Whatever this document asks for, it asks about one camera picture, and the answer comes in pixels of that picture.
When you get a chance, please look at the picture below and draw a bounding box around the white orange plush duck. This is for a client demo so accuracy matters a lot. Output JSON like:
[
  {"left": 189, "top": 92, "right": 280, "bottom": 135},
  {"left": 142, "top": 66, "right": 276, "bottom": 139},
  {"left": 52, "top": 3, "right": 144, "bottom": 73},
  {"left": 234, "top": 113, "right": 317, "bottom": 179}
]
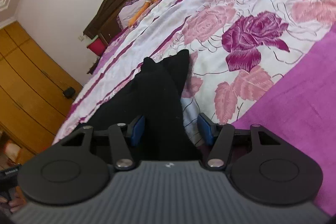
[{"left": 128, "top": 0, "right": 158, "bottom": 27}]

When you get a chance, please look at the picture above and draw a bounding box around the wooden wardrobe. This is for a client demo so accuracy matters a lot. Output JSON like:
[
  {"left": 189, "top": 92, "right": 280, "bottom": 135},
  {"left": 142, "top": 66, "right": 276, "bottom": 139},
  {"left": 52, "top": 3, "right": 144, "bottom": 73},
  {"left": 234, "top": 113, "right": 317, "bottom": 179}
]
[{"left": 1, "top": 22, "right": 82, "bottom": 162}]

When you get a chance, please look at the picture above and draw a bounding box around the floral purple pink bedspread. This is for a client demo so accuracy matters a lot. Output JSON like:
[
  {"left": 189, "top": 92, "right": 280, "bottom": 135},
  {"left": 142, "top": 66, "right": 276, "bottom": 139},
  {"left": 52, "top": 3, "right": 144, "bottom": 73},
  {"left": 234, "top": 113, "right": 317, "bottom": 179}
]
[{"left": 55, "top": 0, "right": 335, "bottom": 215}]

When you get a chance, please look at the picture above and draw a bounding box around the black small garment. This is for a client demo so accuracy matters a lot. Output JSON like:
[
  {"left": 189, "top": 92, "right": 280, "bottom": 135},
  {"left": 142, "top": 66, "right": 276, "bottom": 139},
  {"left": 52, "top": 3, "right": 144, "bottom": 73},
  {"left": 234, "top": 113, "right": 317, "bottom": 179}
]
[{"left": 87, "top": 50, "right": 202, "bottom": 161}]

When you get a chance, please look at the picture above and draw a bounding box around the lavender frilled pillow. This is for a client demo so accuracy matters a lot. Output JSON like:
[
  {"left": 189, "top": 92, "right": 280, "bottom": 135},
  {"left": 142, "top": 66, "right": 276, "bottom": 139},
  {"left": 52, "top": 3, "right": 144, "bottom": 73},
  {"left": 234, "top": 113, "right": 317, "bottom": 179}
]
[{"left": 117, "top": 0, "right": 145, "bottom": 30}]

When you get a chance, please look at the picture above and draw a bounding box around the left hand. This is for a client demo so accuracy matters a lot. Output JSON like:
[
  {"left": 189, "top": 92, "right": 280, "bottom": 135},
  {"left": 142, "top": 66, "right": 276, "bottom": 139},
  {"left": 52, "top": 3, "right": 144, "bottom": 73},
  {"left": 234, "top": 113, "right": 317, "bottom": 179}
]
[{"left": 1, "top": 187, "right": 26, "bottom": 214}]

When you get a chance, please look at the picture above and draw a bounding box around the red plastic bucket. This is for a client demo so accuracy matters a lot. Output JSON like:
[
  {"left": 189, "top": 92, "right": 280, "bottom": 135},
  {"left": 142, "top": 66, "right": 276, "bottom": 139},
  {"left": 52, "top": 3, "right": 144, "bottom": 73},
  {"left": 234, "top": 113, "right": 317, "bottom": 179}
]
[{"left": 87, "top": 38, "right": 106, "bottom": 57}]

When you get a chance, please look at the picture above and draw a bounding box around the small black wall device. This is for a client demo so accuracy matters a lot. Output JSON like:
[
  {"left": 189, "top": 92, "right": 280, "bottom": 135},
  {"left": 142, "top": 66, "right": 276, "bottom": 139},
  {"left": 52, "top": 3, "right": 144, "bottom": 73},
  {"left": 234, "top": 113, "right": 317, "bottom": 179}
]
[{"left": 63, "top": 87, "right": 76, "bottom": 99}]

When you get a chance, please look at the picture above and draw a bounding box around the white wall socket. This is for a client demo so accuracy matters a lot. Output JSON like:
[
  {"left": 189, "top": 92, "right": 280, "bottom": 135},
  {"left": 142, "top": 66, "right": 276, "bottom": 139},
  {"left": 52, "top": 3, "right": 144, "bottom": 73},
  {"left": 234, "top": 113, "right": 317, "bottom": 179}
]
[{"left": 78, "top": 35, "right": 85, "bottom": 42}]

